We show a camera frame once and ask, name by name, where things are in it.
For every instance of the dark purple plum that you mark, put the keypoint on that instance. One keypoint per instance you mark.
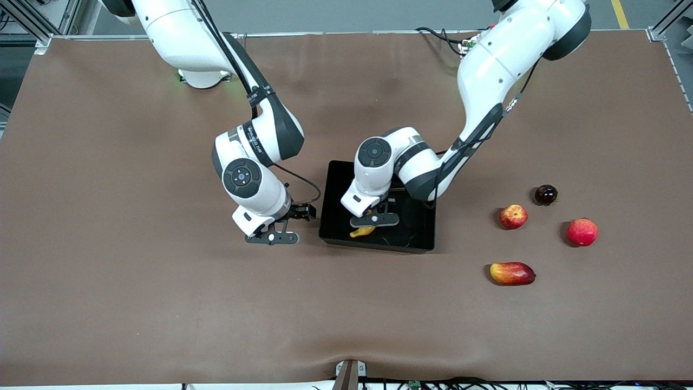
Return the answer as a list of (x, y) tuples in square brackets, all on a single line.
[(546, 195)]

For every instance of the red yellow mango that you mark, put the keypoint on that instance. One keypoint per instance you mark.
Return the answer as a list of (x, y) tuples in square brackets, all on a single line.
[(511, 273)]

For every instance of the large red apple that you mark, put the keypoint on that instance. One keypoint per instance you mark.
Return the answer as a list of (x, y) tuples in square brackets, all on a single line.
[(582, 233)]

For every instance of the black rectangular plastic box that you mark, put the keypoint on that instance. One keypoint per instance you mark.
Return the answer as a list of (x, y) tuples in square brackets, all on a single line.
[(411, 233)]

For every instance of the small red yellow apple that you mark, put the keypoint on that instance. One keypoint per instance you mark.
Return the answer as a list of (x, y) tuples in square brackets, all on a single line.
[(513, 216)]

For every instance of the table cover mat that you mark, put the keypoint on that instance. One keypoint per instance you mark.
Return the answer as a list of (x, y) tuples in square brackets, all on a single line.
[(162, 298)]

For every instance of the metal table clamp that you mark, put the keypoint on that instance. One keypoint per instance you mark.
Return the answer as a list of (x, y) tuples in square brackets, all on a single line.
[(349, 376)]

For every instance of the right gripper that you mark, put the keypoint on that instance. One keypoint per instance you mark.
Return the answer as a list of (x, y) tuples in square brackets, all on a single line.
[(296, 212)]

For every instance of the yellow banana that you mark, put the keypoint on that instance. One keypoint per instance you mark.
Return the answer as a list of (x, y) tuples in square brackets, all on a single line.
[(361, 232)]

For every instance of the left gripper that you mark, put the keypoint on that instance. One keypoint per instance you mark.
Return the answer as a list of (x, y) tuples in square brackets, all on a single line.
[(383, 206)]

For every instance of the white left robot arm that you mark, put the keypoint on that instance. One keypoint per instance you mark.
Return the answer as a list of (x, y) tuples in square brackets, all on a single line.
[(498, 65)]

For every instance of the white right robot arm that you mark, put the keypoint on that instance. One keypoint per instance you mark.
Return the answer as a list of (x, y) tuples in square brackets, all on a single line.
[(184, 38)]

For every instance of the aluminium frame extrusion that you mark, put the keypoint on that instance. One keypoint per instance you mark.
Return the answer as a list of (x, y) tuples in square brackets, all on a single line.
[(32, 27), (658, 33)]

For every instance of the small green circuit board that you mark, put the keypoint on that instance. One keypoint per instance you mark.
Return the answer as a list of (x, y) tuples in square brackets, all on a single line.
[(414, 385)]

